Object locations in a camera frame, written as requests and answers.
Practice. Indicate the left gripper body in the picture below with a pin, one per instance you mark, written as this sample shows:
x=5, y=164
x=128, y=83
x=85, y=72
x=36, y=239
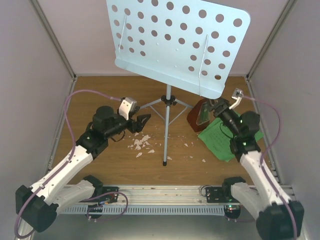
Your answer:
x=132, y=128

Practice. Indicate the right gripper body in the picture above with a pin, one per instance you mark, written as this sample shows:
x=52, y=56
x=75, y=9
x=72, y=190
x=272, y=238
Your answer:
x=224, y=105

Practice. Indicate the clear metronome cover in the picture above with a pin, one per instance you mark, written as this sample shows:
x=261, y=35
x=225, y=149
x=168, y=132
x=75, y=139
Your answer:
x=203, y=115

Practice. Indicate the wooden metronome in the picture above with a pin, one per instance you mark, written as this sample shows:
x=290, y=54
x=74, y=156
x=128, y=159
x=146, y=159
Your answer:
x=192, y=116

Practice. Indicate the green sheet music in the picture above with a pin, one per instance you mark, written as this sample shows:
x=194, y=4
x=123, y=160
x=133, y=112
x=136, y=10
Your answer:
x=217, y=138
x=258, y=135

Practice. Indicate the light blue music stand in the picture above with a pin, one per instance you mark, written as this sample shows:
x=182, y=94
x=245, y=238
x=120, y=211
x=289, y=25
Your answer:
x=186, y=44

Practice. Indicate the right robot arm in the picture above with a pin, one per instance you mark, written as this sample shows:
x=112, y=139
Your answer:
x=277, y=216

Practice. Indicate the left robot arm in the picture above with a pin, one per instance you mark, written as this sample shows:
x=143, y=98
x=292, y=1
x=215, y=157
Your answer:
x=41, y=216

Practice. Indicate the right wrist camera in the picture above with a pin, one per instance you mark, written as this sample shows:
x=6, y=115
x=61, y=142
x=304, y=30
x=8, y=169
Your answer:
x=237, y=96

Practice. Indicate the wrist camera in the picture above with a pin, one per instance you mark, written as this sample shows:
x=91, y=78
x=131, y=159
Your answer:
x=237, y=96
x=126, y=107

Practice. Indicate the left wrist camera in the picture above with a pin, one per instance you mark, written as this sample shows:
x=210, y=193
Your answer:
x=126, y=107

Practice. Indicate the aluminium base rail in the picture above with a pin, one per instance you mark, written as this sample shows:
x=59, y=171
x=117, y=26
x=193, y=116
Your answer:
x=160, y=195

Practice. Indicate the grey slotted cable duct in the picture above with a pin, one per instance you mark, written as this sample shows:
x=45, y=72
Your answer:
x=197, y=210

